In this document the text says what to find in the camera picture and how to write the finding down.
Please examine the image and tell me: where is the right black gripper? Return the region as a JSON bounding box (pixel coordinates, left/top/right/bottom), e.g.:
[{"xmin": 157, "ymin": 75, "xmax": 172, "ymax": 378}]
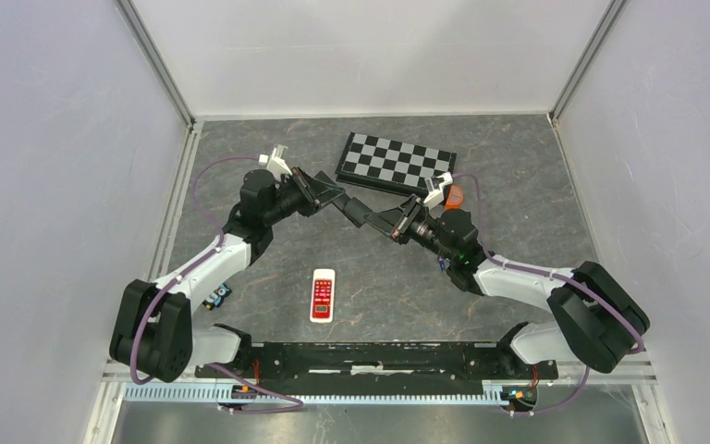
[{"xmin": 363, "ymin": 194, "xmax": 456, "ymax": 264}]

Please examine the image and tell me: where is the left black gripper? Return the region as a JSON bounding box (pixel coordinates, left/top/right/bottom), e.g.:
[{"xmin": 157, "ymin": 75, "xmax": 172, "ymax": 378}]
[{"xmin": 264, "ymin": 166, "xmax": 345, "ymax": 226}]

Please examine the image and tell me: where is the black remote control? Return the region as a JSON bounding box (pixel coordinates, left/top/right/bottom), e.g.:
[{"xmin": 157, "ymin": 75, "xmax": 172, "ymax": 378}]
[{"xmin": 341, "ymin": 196, "xmax": 375, "ymax": 228}]

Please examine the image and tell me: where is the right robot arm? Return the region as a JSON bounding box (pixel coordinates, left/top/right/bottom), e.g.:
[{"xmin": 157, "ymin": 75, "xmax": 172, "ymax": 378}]
[{"xmin": 364, "ymin": 198, "xmax": 651, "ymax": 377}]

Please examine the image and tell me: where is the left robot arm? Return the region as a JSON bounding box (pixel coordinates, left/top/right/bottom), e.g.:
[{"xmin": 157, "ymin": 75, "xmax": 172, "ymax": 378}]
[{"xmin": 109, "ymin": 167, "xmax": 346, "ymax": 384}]

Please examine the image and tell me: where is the white red remote control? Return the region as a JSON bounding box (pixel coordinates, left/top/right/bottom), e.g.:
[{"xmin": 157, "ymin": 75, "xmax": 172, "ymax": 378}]
[{"xmin": 310, "ymin": 268, "xmax": 337, "ymax": 324}]

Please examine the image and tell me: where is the black grey checkerboard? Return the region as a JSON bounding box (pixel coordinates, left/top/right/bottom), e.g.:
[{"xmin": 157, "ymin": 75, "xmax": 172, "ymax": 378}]
[{"xmin": 336, "ymin": 132, "xmax": 458, "ymax": 197}]

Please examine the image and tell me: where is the orange round object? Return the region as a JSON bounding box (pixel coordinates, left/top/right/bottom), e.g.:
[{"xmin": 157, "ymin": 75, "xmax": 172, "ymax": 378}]
[{"xmin": 445, "ymin": 185, "xmax": 465, "ymax": 211}]

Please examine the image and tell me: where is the blue battery pack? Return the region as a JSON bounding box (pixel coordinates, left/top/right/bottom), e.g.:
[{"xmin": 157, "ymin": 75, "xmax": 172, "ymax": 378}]
[{"xmin": 202, "ymin": 283, "xmax": 232, "ymax": 311}]

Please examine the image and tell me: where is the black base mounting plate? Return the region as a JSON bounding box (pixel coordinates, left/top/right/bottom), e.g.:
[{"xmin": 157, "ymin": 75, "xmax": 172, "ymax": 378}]
[{"xmin": 227, "ymin": 341, "xmax": 558, "ymax": 396}]

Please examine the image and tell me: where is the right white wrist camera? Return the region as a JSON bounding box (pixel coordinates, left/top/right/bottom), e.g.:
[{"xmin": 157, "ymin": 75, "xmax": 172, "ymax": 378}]
[{"xmin": 422, "ymin": 172, "xmax": 453, "ymax": 208}]

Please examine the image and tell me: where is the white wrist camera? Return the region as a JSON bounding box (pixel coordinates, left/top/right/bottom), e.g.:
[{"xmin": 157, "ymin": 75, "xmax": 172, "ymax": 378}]
[
  {"xmin": 422, "ymin": 172, "xmax": 453, "ymax": 208},
  {"xmin": 258, "ymin": 144, "xmax": 292, "ymax": 181}
]

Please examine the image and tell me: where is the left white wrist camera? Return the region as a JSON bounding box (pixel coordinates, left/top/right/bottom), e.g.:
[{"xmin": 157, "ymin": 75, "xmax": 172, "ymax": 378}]
[{"xmin": 258, "ymin": 144, "xmax": 292, "ymax": 181}]

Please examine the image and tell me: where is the grey slotted cable duct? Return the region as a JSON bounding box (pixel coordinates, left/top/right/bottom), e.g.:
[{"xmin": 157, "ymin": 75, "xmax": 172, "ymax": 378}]
[{"xmin": 123, "ymin": 382, "xmax": 507, "ymax": 404}]

